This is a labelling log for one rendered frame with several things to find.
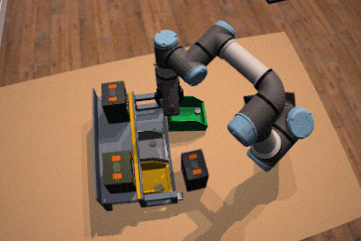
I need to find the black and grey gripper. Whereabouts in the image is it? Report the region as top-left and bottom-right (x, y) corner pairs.
(155, 67), (183, 108)

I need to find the green bin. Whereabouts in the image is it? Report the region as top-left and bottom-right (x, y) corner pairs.
(167, 96), (208, 132)

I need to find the grey metal rack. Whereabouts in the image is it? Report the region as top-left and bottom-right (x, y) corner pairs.
(92, 87), (183, 211)

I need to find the yellow open bin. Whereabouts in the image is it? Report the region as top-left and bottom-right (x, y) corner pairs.
(141, 161), (173, 194)

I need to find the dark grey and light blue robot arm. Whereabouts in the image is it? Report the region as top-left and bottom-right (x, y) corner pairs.
(154, 21), (314, 172)

